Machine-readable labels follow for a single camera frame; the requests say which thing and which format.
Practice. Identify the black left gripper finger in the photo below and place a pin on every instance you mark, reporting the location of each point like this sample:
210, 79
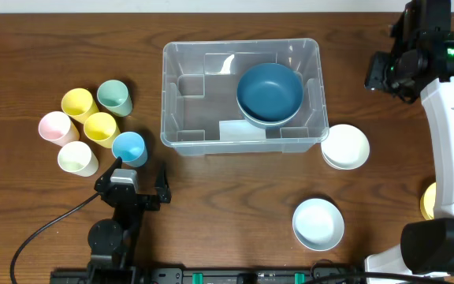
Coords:
103, 184
162, 186

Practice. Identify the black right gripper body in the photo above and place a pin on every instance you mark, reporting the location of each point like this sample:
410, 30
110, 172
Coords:
379, 72

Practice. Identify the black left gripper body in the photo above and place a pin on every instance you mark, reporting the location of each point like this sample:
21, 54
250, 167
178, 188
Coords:
133, 198

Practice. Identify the white small bowl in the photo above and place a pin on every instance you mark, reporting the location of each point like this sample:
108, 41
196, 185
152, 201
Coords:
345, 148

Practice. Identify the dark blue large bowl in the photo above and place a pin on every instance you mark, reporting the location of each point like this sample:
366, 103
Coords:
269, 85

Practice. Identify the light grey small bowl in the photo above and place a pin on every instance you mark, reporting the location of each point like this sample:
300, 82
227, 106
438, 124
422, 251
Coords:
318, 224

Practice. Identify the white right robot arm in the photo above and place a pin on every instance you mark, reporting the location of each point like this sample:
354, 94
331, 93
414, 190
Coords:
426, 249

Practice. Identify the cream white cup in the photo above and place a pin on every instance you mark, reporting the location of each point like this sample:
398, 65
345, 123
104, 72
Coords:
77, 158

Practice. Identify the light blue cup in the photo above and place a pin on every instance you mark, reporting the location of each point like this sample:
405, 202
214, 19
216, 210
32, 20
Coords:
131, 148

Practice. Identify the yellow cup lower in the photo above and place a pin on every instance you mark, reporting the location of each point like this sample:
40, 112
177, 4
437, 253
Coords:
101, 128

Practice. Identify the yellow cup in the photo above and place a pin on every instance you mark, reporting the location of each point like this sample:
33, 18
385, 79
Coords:
101, 128
79, 104

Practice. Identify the pink cup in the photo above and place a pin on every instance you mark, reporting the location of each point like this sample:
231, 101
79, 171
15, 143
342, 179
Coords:
57, 128

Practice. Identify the yellow cup upper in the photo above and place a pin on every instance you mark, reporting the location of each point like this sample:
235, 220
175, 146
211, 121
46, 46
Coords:
79, 104

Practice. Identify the green cup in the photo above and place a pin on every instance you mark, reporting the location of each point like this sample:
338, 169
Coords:
114, 96

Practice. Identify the clear plastic storage bin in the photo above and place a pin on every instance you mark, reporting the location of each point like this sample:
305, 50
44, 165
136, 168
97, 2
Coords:
200, 114

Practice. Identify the yellow bowl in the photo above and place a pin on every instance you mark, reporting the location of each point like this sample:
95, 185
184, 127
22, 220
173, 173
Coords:
427, 202

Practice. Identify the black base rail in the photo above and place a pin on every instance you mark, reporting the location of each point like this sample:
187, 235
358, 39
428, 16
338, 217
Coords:
179, 276

